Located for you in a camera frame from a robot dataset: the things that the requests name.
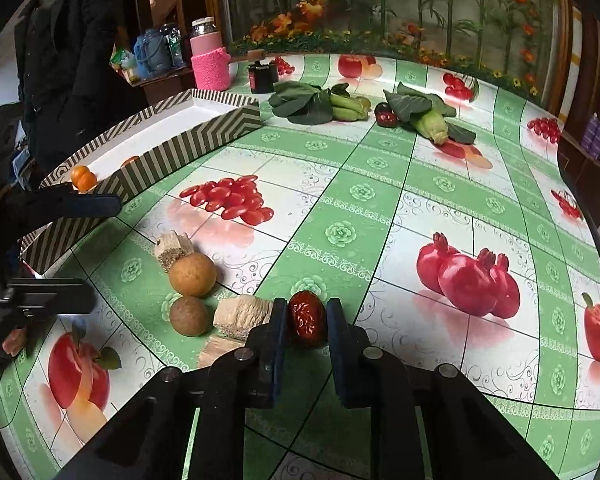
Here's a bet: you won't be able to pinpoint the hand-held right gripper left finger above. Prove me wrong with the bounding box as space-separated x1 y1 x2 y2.
55 297 288 480

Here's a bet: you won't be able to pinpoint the striped cardboard box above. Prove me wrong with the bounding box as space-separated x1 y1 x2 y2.
19 88 262 277

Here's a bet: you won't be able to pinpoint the clear water bottle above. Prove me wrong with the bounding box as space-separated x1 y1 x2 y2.
160 22 187 68

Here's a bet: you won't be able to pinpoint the black jacket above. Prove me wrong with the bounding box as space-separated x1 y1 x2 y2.
15 0 151 171

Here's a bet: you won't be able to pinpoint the blue bottle bag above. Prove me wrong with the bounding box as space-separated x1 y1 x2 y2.
132 27 173 78

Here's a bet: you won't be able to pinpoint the dark green leafy vegetable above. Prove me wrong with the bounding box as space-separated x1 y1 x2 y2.
268 81 333 125

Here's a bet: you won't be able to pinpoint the beige crumbly cake chunk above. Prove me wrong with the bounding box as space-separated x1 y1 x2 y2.
197 337 246 372

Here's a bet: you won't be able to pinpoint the person's left hand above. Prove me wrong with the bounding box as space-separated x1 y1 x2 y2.
1 327 29 359

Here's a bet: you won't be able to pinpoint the green bananas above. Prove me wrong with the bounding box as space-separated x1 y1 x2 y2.
328 85 372 122

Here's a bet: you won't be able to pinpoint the green snack packet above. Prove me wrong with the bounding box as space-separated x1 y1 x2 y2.
109 47 141 83

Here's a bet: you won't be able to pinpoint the glass jar with pink sleeve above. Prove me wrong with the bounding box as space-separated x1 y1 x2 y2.
190 16 232 92

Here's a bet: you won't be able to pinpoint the glass case of artificial flowers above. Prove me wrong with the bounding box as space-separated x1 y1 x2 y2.
205 0 571 106

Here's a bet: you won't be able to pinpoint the red date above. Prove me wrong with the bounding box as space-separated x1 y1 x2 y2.
286 290 327 349

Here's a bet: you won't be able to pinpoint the wooden side cabinet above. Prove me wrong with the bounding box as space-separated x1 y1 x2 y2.
557 130 600 231

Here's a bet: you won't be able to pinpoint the dark red dates pair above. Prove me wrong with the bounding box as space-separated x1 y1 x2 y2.
374 102 400 128

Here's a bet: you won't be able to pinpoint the beige wood chunk top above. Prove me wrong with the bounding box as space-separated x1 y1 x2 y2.
154 231 195 273

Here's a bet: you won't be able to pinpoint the green printed tablecloth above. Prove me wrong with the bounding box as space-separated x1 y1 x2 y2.
0 52 600 480

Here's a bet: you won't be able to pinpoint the small dark jar with cork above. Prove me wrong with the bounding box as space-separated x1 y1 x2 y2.
247 50 280 94

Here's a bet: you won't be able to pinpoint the wooden side table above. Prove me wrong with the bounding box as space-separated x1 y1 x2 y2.
130 67 201 111

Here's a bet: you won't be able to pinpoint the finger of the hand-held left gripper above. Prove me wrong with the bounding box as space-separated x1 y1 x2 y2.
10 194 122 223
2 280 97 317

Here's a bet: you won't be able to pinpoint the beige wood chunk middle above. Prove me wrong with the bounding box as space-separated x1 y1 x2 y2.
213 296 275 343

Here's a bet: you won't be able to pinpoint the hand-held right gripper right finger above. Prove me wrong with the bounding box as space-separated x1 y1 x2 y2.
326 297 561 480

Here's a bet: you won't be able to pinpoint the large green leaf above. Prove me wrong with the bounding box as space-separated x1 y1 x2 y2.
384 82 477 147

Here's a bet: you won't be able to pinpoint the beige wood chunk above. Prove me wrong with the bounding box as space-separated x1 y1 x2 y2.
154 231 195 273
213 296 275 343

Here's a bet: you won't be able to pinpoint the corn cob in husk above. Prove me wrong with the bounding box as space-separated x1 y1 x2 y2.
410 109 452 147

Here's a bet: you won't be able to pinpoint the brown longan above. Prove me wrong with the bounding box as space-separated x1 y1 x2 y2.
169 295 209 337
168 253 218 298

